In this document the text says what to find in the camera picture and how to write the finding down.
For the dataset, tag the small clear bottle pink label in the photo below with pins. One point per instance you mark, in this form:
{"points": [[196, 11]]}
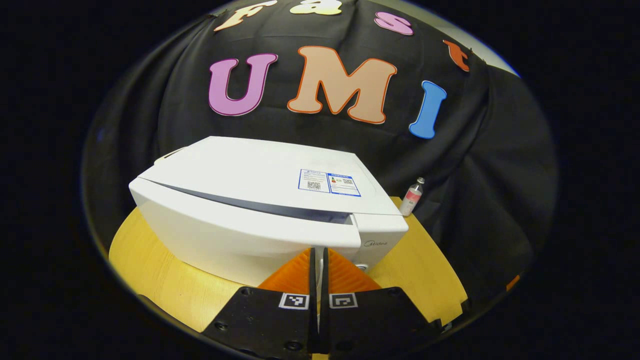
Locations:
{"points": [[411, 200]]}

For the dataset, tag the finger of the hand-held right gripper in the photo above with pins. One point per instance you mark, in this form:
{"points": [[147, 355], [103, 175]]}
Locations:
{"points": [[513, 283]]}

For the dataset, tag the black backdrop cloth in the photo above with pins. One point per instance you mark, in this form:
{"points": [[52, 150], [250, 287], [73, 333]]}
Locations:
{"points": [[490, 175]]}

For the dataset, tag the white microwave oven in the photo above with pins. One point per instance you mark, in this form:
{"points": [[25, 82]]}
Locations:
{"points": [[240, 170]]}

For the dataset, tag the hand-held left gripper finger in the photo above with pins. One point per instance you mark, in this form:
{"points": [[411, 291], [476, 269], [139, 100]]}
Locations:
{"points": [[313, 310], [325, 315]]}

